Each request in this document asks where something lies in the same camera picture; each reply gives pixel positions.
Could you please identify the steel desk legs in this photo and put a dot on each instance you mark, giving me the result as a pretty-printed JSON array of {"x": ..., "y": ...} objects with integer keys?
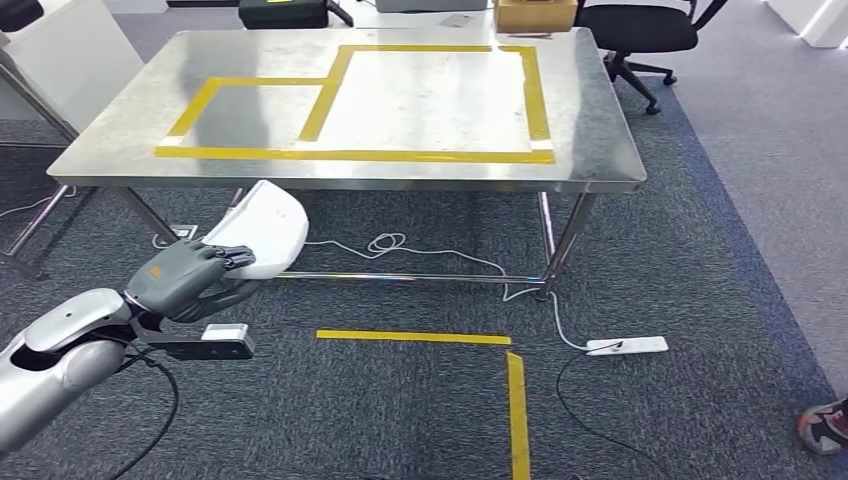
[{"x": 38, "y": 222}]

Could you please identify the small grey card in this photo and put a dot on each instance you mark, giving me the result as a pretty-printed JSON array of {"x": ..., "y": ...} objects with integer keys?
[{"x": 457, "y": 20}]

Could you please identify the white cabinet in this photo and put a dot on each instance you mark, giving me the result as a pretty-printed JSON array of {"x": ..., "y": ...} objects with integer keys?
[{"x": 828, "y": 26}]

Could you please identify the white curved plastic part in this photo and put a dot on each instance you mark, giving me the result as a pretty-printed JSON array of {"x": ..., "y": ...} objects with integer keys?
[{"x": 272, "y": 228}]

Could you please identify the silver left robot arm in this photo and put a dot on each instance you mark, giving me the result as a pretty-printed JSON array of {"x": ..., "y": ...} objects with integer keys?
[{"x": 60, "y": 378}]

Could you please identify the grey laptop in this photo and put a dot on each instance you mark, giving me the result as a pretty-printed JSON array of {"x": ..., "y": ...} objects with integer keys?
[{"x": 430, "y": 5}]

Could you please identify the stainless steel workbench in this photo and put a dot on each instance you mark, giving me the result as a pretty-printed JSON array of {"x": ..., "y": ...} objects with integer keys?
[{"x": 596, "y": 132}]

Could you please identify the brown cardboard box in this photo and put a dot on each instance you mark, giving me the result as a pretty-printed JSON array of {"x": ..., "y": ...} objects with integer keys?
[{"x": 533, "y": 16}]

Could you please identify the white desk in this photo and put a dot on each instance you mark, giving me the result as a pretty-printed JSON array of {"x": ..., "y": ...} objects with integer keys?
[
  {"x": 411, "y": 20},
  {"x": 73, "y": 60}
]

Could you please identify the black office chair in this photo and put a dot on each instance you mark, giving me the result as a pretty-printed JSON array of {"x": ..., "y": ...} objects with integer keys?
[{"x": 629, "y": 30}]

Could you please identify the person's shoe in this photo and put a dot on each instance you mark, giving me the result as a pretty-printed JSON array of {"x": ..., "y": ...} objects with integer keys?
[{"x": 825, "y": 427}]

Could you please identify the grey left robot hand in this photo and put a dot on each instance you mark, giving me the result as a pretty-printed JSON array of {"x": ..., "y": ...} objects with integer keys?
[{"x": 179, "y": 278}]

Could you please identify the black carrying case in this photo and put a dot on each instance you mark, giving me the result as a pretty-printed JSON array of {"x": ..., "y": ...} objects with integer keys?
[{"x": 285, "y": 14}]

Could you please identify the white power strip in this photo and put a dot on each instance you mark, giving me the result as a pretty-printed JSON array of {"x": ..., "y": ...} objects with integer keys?
[{"x": 636, "y": 346}]

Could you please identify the floor socket plate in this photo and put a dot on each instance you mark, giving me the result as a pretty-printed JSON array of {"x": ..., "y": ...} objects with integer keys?
[{"x": 183, "y": 232}]

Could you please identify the black bulky object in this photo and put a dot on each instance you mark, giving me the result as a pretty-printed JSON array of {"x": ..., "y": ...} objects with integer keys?
[{"x": 20, "y": 13}]

